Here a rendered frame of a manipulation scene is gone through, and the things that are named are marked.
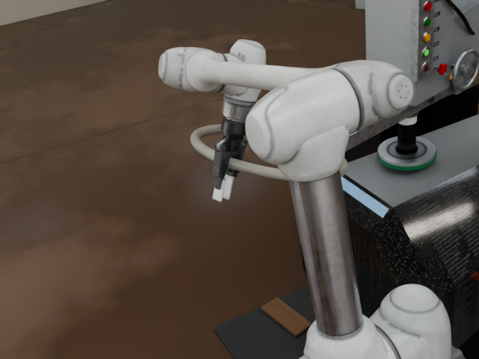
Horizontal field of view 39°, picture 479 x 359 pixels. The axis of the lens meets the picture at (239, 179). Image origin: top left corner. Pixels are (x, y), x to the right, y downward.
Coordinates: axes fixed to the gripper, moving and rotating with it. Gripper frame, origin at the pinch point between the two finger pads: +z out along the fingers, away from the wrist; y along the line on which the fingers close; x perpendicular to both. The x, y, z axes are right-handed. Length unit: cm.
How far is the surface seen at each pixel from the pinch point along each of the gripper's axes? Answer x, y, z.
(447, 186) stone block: -38, 88, 1
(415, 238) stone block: -37, 69, 17
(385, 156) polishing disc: -13, 85, -3
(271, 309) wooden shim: 28, 105, 87
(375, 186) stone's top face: -16, 76, 7
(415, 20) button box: -21, 59, -54
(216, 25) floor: 301, 404, -1
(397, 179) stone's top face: -21, 83, 3
